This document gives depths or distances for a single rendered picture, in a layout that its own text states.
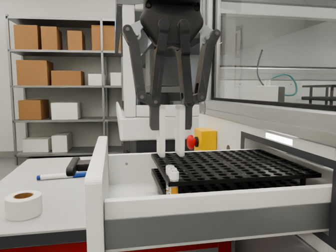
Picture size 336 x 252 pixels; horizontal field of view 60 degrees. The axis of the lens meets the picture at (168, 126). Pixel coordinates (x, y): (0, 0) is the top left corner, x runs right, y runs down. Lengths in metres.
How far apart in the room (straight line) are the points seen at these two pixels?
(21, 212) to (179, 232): 0.39
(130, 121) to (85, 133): 3.51
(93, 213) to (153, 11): 0.25
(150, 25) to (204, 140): 0.46
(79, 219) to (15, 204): 0.13
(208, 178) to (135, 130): 0.88
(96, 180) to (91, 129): 4.41
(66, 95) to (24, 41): 0.94
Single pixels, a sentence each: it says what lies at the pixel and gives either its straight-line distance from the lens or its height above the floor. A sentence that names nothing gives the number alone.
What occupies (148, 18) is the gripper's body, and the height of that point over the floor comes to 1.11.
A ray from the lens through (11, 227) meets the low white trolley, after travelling 0.66.
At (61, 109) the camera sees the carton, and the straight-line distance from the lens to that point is 4.29.
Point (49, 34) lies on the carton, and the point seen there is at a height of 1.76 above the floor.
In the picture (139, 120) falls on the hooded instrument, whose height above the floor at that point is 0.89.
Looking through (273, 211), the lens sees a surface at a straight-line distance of 0.40.
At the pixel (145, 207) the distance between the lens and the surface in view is 0.35.
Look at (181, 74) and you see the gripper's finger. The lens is 0.40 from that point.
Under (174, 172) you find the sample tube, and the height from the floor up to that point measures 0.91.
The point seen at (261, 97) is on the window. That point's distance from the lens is 0.61.
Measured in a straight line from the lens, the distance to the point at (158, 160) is 0.49.
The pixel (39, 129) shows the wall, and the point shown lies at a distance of 4.89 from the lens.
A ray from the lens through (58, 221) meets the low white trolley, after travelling 0.65.
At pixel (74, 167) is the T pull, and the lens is 0.43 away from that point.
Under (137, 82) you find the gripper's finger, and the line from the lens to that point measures 0.38.
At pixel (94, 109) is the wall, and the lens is 4.68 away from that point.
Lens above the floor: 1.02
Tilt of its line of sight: 7 degrees down
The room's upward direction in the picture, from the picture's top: straight up
